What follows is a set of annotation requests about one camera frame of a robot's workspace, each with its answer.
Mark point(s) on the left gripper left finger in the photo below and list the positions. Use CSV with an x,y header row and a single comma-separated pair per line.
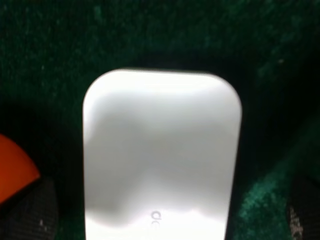
x,y
31,214

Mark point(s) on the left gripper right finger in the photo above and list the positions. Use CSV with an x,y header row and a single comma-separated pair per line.
x,y
303,209

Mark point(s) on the white rectangular box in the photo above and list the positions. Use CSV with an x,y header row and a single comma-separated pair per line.
x,y
159,155

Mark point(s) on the orange fruit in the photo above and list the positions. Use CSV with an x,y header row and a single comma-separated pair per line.
x,y
17,169

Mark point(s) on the green felt table mat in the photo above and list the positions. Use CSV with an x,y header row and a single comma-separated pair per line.
x,y
269,50

